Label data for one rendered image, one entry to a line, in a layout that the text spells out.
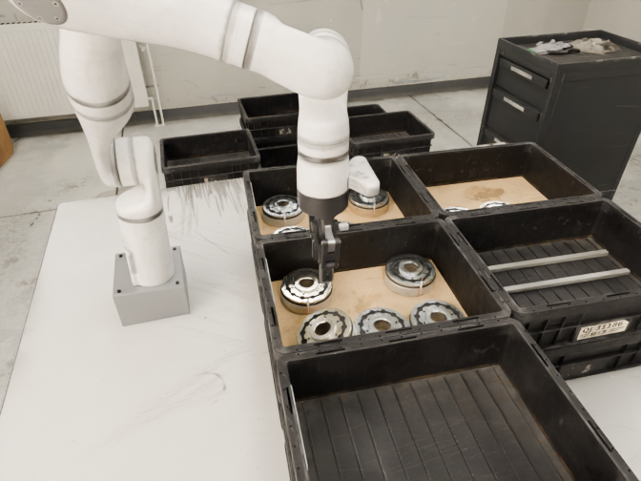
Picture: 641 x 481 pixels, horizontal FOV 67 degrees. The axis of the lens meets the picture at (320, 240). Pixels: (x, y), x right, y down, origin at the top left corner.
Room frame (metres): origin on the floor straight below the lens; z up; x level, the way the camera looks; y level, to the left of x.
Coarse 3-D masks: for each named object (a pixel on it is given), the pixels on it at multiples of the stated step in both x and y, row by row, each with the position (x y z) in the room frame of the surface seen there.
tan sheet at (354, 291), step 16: (352, 272) 0.79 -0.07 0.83; (368, 272) 0.79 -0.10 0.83; (272, 288) 0.74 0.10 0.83; (336, 288) 0.74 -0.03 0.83; (352, 288) 0.74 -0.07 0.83; (368, 288) 0.74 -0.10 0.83; (384, 288) 0.74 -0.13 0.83; (432, 288) 0.74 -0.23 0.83; (448, 288) 0.74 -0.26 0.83; (336, 304) 0.69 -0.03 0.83; (352, 304) 0.69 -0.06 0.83; (368, 304) 0.69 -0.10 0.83; (384, 304) 0.69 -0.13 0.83; (400, 304) 0.69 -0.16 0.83; (288, 320) 0.65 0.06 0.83; (352, 320) 0.65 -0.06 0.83; (288, 336) 0.61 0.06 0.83
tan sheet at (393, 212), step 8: (392, 200) 1.08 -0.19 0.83; (392, 208) 1.05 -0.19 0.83; (304, 216) 1.01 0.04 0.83; (336, 216) 1.01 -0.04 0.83; (344, 216) 1.01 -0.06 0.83; (352, 216) 1.01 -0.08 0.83; (360, 216) 1.01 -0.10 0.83; (384, 216) 1.01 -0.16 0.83; (392, 216) 1.01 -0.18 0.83; (400, 216) 1.01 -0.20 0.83; (264, 224) 0.97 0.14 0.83; (296, 224) 0.97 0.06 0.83; (304, 224) 0.97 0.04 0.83; (264, 232) 0.94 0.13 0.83; (272, 232) 0.94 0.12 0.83
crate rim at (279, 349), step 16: (384, 224) 0.83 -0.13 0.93; (400, 224) 0.83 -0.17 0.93; (416, 224) 0.83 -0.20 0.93; (272, 240) 0.77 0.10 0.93; (288, 240) 0.77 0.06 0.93; (464, 256) 0.72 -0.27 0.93; (480, 272) 0.68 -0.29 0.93; (272, 304) 0.59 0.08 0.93; (496, 304) 0.60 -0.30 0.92; (272, 320) 0.56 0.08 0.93; (448, 320) 0.56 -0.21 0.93; (464, 320) 0.56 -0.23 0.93; (480, 320) 0.56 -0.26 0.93; (272, 336) 0.52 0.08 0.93; (352, 336) 0.52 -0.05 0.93; (368, 336) 0.52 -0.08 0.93; (384, 336) 0.52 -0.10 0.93; (288, 352) 0.49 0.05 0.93
